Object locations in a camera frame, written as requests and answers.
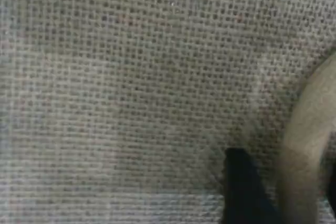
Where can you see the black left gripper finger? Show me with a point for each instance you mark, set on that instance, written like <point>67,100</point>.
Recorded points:
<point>244,195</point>
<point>333,192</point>

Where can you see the brown jute tote bag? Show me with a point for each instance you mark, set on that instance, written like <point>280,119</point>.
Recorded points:
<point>131,90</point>

